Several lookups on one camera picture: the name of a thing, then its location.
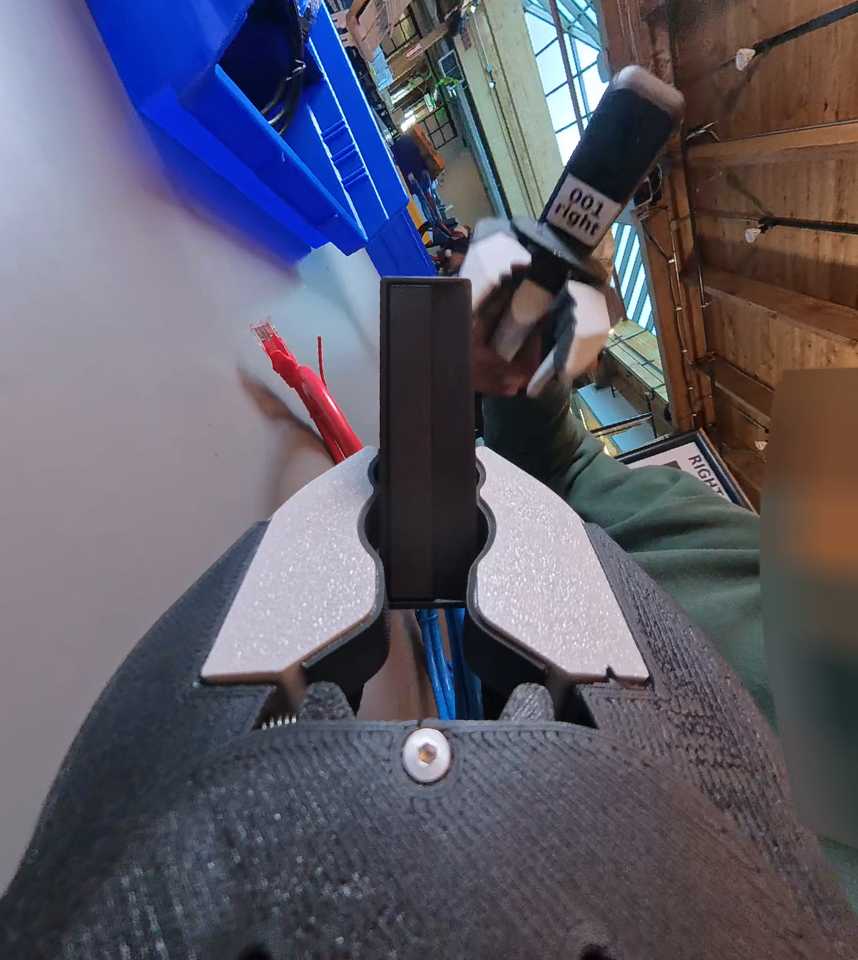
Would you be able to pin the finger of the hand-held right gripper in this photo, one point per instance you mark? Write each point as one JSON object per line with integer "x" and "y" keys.
{"x": 586, "y": 330}
{"x": 500, "y": 262}

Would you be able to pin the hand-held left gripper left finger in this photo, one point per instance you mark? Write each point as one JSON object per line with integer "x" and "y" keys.
{"x": 301, "y": 577}

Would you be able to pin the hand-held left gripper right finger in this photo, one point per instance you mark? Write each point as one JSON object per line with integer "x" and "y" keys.
{"x": 549, "y": 577}

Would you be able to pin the black ethernet port block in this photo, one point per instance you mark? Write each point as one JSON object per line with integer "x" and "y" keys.
{"x": 429, "y": 435}

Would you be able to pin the large blue plastic bin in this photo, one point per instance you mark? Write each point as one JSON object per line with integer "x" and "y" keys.
{"x": 174, "y": 112}

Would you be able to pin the person's right hand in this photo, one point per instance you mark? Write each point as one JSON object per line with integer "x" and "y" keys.
{"x": 492, "y": 371}

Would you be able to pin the narrow blue plastic bin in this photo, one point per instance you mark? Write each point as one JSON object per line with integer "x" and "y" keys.
{"x": 369, "y": 165}

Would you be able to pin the black framed sign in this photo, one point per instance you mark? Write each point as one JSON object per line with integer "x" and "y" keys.
{"x": 691, "y": 469}

